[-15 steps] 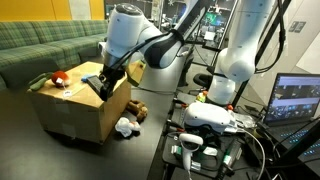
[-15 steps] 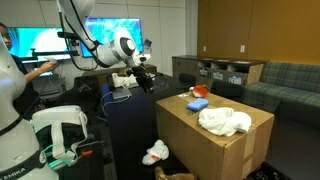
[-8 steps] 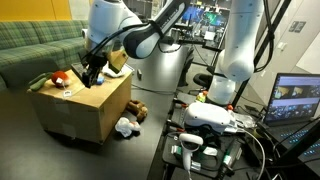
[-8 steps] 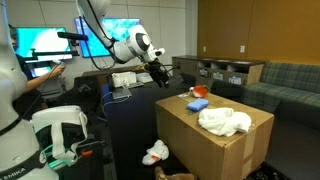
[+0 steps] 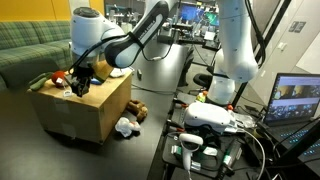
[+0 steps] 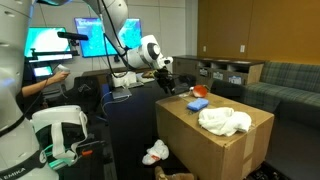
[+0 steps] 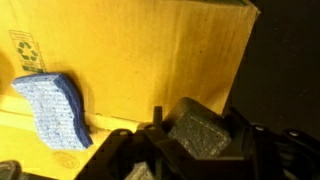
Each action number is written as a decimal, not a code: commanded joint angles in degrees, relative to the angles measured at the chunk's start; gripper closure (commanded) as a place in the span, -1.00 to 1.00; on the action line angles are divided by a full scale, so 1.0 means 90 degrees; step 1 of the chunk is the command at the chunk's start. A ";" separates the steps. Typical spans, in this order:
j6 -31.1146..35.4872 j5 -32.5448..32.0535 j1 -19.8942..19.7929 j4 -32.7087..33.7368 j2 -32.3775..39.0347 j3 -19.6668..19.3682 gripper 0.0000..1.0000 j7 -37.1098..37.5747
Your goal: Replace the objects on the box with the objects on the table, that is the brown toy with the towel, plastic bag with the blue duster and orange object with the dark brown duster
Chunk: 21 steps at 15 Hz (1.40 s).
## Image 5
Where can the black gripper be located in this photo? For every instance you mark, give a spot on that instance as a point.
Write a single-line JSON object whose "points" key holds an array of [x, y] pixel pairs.
{"points": [[82, 71]]}

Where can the red round plush toy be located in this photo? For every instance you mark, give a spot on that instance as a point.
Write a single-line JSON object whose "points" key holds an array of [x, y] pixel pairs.
{"points": [[57, 78]]}

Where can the green plush vegetable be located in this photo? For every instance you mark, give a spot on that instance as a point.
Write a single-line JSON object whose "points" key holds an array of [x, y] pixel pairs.
{"points": [[39, 82]]}

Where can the brown moose plush toy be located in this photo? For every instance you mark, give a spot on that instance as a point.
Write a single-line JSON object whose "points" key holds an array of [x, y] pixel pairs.
{"points": [[137, 109]]}

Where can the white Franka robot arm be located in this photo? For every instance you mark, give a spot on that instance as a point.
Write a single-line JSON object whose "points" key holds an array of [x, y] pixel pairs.
{"points": [[238, 50]]}

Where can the brown cardboard box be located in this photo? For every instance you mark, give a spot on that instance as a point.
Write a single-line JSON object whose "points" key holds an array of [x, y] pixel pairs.
{"points": [[90, 110]]}

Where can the small dark green object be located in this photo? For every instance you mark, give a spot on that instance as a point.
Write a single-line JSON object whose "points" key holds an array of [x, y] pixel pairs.
{"points": [[139, 74]]}

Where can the clear plastic bag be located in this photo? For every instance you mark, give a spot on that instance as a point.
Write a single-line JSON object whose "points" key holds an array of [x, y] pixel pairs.
{"points": [[245, 120]]}

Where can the small white paper tag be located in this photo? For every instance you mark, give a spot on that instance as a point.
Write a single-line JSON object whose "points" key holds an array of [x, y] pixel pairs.
{"points": [[67, 93]]}

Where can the green plaid sofa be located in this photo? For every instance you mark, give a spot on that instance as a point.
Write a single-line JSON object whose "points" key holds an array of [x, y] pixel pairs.
{"points": [[33, 43]]}

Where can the small yellow-green bottle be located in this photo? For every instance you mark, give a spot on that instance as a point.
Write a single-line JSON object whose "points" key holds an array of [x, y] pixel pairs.
{"points": [[201, 97]]}

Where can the black office chair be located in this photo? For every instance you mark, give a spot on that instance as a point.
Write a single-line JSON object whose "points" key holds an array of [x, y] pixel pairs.
{"points": [[201, 80]]}

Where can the white VR controller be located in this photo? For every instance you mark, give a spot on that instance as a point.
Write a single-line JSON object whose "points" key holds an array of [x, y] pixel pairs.
{"points": [[187, 150]]}

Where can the white VR headset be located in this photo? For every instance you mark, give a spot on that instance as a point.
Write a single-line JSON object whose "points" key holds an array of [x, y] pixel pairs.
{"points": [[206, 116]]}

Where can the blue computer monitor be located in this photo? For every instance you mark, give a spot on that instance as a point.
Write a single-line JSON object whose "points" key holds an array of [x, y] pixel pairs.
{"points": [[190, 11]]}

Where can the white paper sheet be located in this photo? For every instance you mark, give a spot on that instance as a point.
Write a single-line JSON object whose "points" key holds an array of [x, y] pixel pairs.
{"points": [[210, 35]]}

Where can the black laptop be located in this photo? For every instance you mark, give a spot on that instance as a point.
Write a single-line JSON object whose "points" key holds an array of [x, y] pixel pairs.
{"points": [[293, 100]]}

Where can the black diagonal frame pole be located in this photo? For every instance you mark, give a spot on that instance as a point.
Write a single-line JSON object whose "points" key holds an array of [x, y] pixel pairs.
{"points": [[266, 40]]}

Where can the dark wall switch panel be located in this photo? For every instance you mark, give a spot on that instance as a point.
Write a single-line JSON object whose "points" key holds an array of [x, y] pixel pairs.
{"points": [[297, 26]]}

